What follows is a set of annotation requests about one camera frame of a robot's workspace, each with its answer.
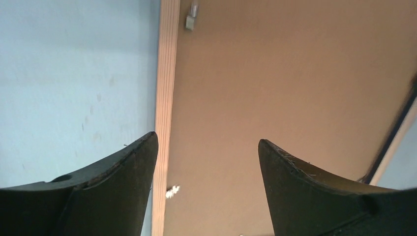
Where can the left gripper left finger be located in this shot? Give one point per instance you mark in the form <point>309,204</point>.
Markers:
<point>106,198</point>

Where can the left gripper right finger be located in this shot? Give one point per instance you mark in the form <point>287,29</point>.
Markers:
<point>305,200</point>

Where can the wooden picture frame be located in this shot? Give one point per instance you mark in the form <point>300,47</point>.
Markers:
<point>164,97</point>

